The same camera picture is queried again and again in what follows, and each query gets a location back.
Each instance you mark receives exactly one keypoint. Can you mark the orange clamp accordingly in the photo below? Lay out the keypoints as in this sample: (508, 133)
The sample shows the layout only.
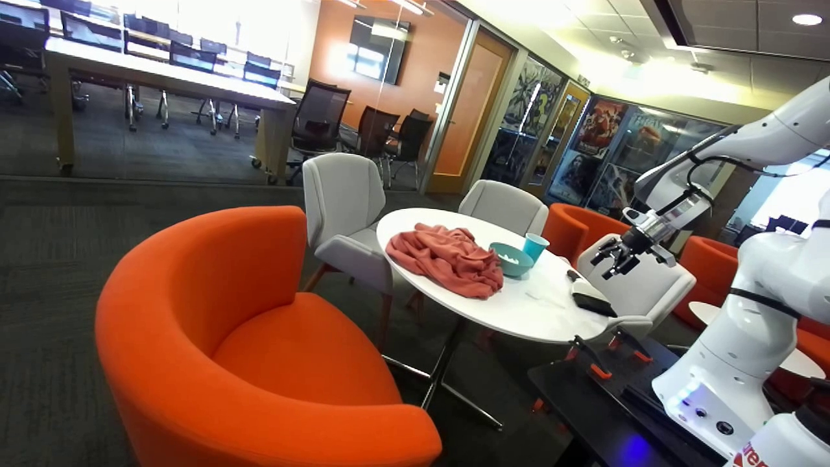
(601, 372)
(643, 357)

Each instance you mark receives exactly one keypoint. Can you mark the orange wooden door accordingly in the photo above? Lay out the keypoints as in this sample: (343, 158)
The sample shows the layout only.
(471, 111)

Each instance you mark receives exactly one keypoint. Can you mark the teal bowl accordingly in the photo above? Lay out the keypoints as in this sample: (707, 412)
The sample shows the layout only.
(510, 266)

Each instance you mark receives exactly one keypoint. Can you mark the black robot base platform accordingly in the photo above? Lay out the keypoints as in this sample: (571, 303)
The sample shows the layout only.
(597, 415)

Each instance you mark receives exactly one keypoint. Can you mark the blue plastic cup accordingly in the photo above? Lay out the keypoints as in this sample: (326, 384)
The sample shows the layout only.
(535, 246)

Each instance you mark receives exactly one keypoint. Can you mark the black mesh office chair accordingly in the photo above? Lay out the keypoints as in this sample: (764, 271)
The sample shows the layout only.
(321, 117)

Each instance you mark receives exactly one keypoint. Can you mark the small orange armchair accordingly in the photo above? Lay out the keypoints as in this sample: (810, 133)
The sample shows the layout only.
(575, 229)
(715, 267)

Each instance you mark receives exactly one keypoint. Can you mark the round ceiling light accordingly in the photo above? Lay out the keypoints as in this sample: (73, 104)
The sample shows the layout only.
(809, 21)

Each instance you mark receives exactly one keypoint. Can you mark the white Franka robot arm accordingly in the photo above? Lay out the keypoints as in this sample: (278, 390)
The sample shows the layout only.
(753, 345)

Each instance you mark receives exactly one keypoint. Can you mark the white bottle red print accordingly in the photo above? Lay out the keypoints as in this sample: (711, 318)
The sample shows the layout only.
(783, 445)

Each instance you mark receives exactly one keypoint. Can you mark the long wooden table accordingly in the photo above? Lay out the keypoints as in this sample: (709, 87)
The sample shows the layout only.
(172, 75)

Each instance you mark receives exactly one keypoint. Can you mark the dark brown office chair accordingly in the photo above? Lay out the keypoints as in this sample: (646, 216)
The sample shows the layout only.
(378, 131)
(413, 133)

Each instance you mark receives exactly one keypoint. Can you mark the wall mounted screen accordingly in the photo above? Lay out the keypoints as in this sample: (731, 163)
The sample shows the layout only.
(381, 49)

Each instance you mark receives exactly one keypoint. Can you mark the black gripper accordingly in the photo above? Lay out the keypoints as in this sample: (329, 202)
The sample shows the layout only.
(653, 235)

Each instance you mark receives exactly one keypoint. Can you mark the red crumpled cloth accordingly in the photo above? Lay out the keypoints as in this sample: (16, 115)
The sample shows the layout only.
(445, 261)

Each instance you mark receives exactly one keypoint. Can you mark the white upholstered chair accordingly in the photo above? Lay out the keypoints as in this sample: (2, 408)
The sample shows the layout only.
(342, 202)
(501, 207)
(650, 293)

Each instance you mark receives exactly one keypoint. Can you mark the large orange armchair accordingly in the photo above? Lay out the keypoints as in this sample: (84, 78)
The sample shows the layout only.
(260, 364)

